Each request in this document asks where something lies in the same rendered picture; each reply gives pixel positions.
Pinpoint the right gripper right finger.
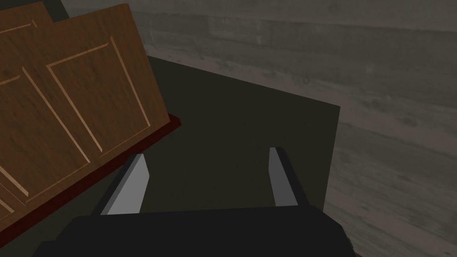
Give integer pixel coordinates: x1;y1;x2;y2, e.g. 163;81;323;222
268;146;311;207

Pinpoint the brown wooden panelled cupboard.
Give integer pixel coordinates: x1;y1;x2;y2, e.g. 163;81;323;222
0;1;182;249

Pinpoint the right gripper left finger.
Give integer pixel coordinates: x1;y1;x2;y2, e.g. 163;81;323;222
91;153;150;216

